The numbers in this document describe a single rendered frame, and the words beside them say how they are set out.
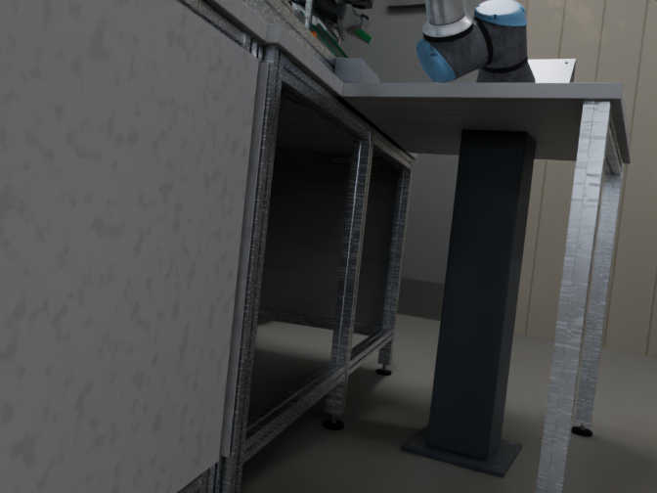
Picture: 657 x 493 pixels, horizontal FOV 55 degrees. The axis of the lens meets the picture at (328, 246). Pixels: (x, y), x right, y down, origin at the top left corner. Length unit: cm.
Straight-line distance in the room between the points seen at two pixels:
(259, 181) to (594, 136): 62
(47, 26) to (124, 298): 29
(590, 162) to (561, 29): 299
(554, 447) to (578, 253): 36
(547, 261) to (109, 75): 351
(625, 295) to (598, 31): 153
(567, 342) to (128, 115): 88
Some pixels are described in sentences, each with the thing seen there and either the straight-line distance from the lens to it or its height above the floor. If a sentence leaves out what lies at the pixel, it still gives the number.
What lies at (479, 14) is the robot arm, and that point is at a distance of 161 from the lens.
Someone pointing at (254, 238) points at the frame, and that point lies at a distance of 101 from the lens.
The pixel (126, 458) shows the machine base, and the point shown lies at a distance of 81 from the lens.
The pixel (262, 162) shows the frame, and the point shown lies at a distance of 101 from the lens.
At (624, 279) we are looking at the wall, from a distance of 397.
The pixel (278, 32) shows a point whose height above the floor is 85.
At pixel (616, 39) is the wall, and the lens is 415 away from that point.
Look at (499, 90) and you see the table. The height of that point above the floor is 84.
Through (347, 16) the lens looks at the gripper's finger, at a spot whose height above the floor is 111.
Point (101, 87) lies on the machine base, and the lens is 68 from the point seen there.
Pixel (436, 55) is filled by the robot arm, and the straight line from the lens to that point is 153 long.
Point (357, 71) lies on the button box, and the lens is 158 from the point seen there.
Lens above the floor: 57
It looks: 2 degrees down
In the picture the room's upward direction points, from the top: 6 degrees clockwise
